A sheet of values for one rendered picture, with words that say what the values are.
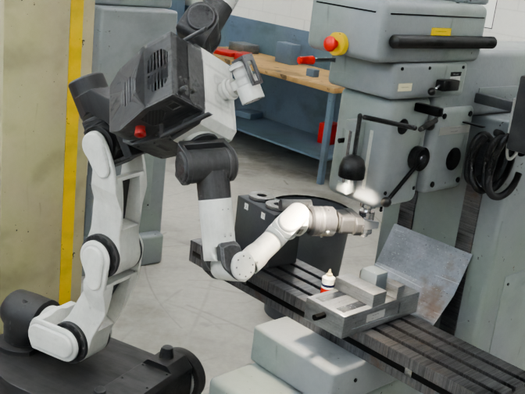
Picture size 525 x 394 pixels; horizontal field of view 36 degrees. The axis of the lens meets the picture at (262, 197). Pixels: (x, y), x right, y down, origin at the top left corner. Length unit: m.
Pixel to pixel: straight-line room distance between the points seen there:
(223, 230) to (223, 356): 2.07
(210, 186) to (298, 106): 6.41
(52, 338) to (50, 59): 1.36
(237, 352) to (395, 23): 2.47
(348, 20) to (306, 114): 6.31
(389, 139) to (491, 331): 0.86
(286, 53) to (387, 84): 6.01
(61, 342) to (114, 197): 0.55
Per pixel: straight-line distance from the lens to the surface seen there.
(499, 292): 2.78
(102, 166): 2.45
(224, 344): 4.28
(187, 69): 2.20
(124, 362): 2.90
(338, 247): 4.44
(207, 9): 2.35
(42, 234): 3.84
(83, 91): 2.50
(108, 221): 2.53
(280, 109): 8.72
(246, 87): 2.22
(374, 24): 2.10
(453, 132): 2.46
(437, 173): 2.46
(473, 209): 2.66
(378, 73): 2.21
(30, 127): 3.66
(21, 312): 2.88
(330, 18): 2.20
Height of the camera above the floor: 1.98
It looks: 17 degrees down
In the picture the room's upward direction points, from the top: 7 degrees clockwise
